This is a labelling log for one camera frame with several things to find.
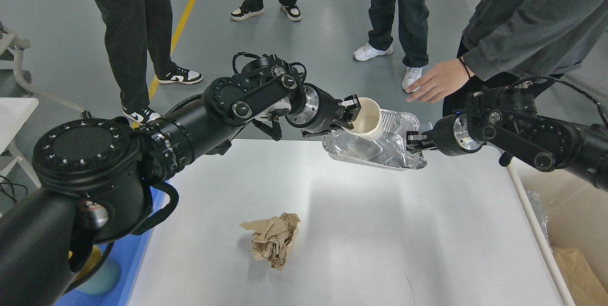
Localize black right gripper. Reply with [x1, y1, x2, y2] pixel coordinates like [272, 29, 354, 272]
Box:
[406, 114, 484, 156]

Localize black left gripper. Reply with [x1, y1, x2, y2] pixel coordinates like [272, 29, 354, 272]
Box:
[286, 84, 361, 137]

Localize aluminium foil container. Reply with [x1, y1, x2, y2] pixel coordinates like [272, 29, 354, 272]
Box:
[322, 109, 427, 171]

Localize beige paper cup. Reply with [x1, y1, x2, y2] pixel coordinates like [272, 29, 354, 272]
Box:
[342, 97, 383, 141]

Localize brown paper napkin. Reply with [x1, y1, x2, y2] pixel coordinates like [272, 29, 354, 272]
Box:
[239, 213, 301, 271]

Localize teal mug yellow inside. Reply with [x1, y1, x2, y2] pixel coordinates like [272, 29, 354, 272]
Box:
[65, 242, 120, 296]

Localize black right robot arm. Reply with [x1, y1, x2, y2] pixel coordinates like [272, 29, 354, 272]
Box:
[405, 78, 608, 191]

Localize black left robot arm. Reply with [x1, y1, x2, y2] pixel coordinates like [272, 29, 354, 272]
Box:
[0, 53, 362, 306]

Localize person with white sneakers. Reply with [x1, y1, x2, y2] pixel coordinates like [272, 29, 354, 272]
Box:
[352, 0, 429, 92]

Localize white plastic bin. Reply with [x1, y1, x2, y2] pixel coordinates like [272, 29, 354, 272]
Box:
[511, 159, 608, 291]

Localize person in grey sweater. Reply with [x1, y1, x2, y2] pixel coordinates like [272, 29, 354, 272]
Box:
[405, 0, 608, 115]

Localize brown paper bag in bin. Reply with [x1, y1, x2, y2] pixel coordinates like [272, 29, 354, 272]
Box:
[551, 246, 608, 306]

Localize person in beige top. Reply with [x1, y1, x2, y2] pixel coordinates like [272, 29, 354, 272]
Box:
[95, 0, 203, 124]

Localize blue plastic tray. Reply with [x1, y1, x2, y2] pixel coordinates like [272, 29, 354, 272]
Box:
[55, 187, 167, 306]

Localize white side table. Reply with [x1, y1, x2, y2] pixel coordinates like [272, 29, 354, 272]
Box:
[0, 97, 41, 188]

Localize grey wheeled chair base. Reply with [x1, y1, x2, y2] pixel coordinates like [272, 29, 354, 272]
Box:
[0, 21, 92, 122]

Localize black cables at left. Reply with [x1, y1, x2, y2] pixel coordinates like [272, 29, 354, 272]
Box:
[0, 176, 28, 204]

